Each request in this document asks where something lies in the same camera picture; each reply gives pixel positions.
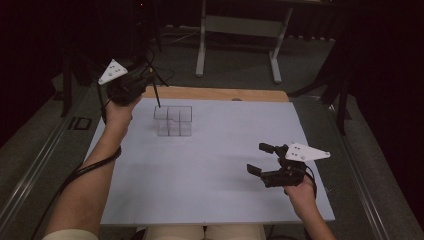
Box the clear plastic organizer box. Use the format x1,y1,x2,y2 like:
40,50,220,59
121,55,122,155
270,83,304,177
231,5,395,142
153,105,194,138

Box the white board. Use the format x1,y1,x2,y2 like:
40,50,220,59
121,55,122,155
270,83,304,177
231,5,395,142
87,96,336,228

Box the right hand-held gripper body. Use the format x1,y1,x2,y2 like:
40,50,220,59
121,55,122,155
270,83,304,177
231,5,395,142
261,142,332,189

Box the black pen with orange tip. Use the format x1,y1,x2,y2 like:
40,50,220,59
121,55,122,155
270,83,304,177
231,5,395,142
149,67,162,109

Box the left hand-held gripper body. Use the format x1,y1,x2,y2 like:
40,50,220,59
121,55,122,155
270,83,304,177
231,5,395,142
97,58,148,107

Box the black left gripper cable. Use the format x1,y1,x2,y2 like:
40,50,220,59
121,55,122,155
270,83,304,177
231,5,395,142
30,81,123,240

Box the black tripod legs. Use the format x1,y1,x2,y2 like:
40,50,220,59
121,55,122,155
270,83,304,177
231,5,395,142
287,63,353,136

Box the person's right hand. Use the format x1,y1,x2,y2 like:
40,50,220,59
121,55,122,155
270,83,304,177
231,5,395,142
283,176,318,221

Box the white metal stand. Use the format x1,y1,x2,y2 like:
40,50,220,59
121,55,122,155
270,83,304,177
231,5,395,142
194,0,295,85

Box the black metal stand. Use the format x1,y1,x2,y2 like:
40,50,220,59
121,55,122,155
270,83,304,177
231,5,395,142
59,58,92,118

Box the wooden table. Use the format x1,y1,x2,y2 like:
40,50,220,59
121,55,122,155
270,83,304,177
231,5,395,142
141,85,290,103

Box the metal floor rail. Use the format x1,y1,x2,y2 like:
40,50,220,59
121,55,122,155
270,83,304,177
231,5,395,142
318,97,392,240
0,85,90,225

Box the person's left hand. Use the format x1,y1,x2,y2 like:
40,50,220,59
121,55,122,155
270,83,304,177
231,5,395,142
105,96,143,131

